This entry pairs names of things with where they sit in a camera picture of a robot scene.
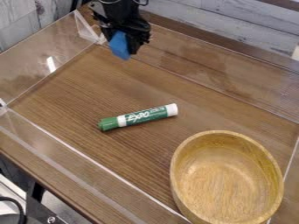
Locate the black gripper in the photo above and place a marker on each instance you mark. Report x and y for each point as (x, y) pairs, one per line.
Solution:
(119, 15)

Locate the blue rectangular block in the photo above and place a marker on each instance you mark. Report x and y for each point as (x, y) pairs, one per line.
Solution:
(118, 45)

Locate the brown wooden bowl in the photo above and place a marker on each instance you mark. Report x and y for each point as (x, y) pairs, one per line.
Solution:
(226, 179)

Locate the green Expo marker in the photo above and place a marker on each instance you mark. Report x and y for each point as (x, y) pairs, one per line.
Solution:
(138, 117)

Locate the clear acrylic enclosure wall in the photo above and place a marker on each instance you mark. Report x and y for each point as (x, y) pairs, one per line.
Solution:
(62, 83)

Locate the black metal table frame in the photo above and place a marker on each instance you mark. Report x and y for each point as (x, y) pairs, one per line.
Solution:
(39, 214)

